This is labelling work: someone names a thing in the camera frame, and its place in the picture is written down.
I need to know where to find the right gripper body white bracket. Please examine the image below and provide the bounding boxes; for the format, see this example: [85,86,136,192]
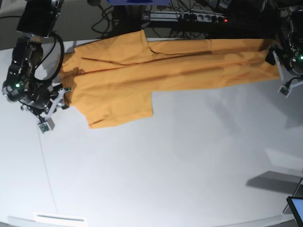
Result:
[20,86,73,134]

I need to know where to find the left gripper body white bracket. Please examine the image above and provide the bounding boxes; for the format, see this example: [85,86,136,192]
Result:
[273,51,303,98]

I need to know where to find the yellow T-shirt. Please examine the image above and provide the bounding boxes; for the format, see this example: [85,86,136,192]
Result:
[60,31,279,129]

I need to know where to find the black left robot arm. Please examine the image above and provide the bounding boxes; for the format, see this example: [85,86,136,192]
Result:
[262,0,303,97]

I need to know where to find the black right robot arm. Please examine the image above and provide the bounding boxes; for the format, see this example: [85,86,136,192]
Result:
[2,0,72,133]

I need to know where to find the white flat strip on table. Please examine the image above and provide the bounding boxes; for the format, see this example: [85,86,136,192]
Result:
[33,212,87,222]

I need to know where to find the white power strip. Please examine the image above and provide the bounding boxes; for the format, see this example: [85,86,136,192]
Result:
[142,11,230,23]

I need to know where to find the tablet screen with stand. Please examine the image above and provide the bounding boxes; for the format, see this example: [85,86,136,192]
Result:
[283,178,303,227]

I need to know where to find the tangled black cables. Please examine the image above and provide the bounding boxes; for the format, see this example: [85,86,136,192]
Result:
[91,0,261,40]

